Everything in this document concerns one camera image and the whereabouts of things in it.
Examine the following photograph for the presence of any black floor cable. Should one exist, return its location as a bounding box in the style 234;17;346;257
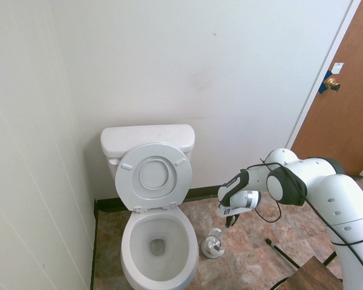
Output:
269;276;291;290

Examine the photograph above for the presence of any brass door knob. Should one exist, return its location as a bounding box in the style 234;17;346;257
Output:
325;77;341;93

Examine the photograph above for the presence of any dark wooden table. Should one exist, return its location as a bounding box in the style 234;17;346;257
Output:
286;256;344;290

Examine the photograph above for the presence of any black camera tripod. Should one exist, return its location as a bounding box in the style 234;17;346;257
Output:
265;237;339;270

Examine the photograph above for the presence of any white toilet seat cover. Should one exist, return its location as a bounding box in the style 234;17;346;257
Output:
139;156;171;190

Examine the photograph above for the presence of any brown wooden door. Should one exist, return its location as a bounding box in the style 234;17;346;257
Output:
290;0;363;178

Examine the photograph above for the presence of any white toilet bowl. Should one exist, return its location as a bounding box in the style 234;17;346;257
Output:
120;202;200;290

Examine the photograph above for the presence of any black wall baseboard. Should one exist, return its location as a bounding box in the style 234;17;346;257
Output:
94;184;225;212
89;198;99;290

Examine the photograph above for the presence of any white toilet tank lid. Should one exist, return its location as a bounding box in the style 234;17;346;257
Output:
100;124;196;158

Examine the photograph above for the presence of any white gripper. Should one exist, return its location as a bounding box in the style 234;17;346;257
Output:
216;204;243;229

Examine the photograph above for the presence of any white door frame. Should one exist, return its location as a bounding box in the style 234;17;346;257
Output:
286;0;363;150

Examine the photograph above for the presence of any white toilet brush holder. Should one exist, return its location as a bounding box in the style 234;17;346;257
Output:
201;228;226;259

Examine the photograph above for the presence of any white toilet brush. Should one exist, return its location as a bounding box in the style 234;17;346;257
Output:
209;225;229;253

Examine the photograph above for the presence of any blue tape strip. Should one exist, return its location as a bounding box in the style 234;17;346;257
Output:
318;69;335;95

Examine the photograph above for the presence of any white toilet seat lid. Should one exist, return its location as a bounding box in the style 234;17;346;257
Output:
114;141;194;212

